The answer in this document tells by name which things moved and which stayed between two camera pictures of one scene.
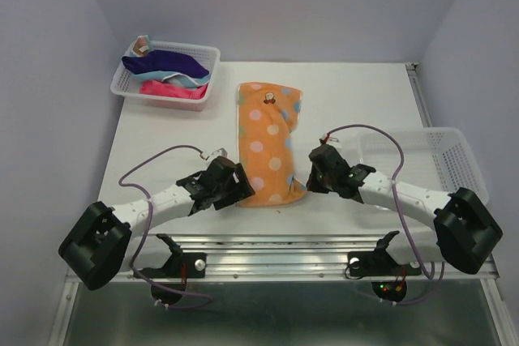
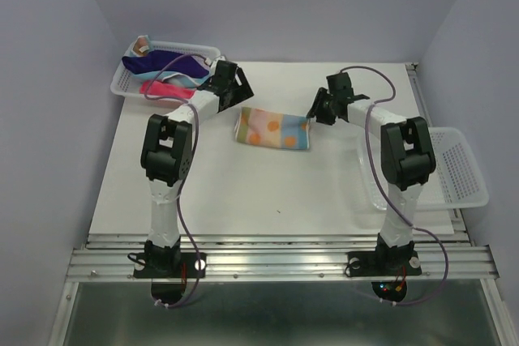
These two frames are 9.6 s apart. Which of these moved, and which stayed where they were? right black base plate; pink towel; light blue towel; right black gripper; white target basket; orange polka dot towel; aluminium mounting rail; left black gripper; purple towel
Moved: orange polka dot towel; right black gripper; left black gripper
Stayed: right black base plate; light blue towel; aluminium mounting rail; white target basket; pink towel; purple towel
